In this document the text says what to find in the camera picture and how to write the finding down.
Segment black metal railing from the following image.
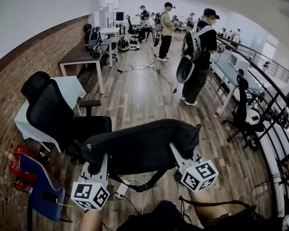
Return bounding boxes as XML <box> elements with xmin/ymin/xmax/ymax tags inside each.
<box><xmin>215</xmin><ymin>35</ymin><xmax>289</xmax><ymax>168</ymax></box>

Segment person's right forearm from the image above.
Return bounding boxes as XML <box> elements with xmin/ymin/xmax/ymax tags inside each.
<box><xmin>187</xmin><ymin>189</ymin><xmax>230</xmax><ymax>229</ymax></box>

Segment black and yellow bag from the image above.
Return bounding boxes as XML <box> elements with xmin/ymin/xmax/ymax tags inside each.
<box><xmin>117</xmin><ymin>36</ymin><xmax>131</xmax><ymax>52</ymax></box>

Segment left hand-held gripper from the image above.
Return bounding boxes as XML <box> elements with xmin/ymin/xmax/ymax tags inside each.
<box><xmin>71</xmin><ymin>152</ymin><xmax>111</xmax><ymax>211</ymax></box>

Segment person's left forearm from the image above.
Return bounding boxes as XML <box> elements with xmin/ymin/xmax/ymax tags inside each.
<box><xmin>79</xmin><ymin>208</ymin><xmax>105</xmax><ymax>231</ymax></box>

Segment pale blue top long table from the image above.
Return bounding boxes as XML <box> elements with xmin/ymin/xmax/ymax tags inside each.
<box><xmin>210</xmin><ymin>53</ymin><xmax>262</xmax><ymax>113</ymax></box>

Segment black floor cable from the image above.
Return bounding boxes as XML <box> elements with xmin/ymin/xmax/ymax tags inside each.
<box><xmin>115</xmin><ymin>56</ymin><xmax>180</xmax><ymax>94</ymax></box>

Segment black mesh office chair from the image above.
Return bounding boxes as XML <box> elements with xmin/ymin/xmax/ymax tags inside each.
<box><xmin>21</xmin><ymin>71</ymin><xmax>113</xmax><ymax>164</ymax></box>

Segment black office chair with headrest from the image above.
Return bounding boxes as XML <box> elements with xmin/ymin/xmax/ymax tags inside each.
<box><xmin>222</xmin><ymin>68</ymin><xmax>272</xmax><ymax>152</ymax></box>

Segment person's black clothing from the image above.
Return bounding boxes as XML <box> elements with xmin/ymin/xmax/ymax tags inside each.
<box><xmin>115</xmin><ymin>200</ymin><xmax>289</xmax><ymax>231</ymax></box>

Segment table with pale blue cloth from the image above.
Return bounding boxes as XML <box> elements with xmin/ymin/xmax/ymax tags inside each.
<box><xmin>13</xmin><ymin>75</ymin><xmax>87</xmax><ymax>154</ymax></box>

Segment black backpack with white straps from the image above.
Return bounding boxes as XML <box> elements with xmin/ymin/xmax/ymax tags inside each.
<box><xmin>85</xmin><ymin>26</ymin><xmax>103</xmax><ymax>52</ymax></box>

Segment plastic bottle with red label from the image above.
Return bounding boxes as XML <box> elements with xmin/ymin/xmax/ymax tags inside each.
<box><xmin>213</xmin><ymin>103</ymin><xmax>225</xmax><ymax>118</ymax></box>

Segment white small desk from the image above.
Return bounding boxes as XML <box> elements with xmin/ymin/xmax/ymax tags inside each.
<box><xmin>100</xmin><ymin>27</ymin><xmax>121</xmax><ymax>43</ymax></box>

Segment dark top desk white legs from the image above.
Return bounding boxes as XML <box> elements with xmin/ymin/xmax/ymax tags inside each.
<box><xmin>58</xmin><ymin>38</ymin><xmax>114</xmax><ymax>95</ymax></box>

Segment white box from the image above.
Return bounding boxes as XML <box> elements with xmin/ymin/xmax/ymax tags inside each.
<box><xmin>230</xmin><ymin>51</ymin><xmax>251</xmax><ymax>72</ymax></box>

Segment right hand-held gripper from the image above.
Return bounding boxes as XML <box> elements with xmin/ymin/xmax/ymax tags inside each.
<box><xmin>169</xmin><ymin>142</ymin><xmax>219</xmax><ymax>193</ymax></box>

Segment blue padded chair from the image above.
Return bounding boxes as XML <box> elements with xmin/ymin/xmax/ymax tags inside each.
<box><xmin>18</xmin><ymin>153</ymin><xmax>66</xmax><ymax>223</ymax></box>

